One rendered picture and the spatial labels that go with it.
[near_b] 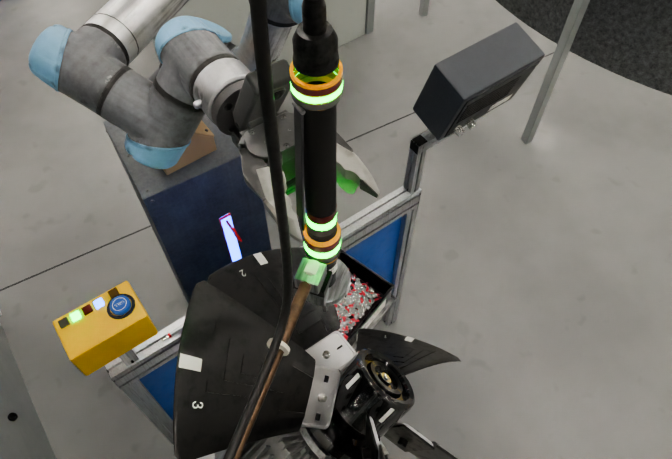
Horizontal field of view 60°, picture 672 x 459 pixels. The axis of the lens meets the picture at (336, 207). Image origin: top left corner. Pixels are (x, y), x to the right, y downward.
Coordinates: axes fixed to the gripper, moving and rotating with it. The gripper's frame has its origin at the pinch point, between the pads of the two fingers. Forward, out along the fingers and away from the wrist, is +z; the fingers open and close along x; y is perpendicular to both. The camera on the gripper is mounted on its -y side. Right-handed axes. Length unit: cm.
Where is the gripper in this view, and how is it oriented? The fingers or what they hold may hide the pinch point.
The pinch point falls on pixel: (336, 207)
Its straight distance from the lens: 58.6
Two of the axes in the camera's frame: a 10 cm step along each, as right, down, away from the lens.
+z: 5.8, 6.7, -4.7
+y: 0.0, 5.8, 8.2
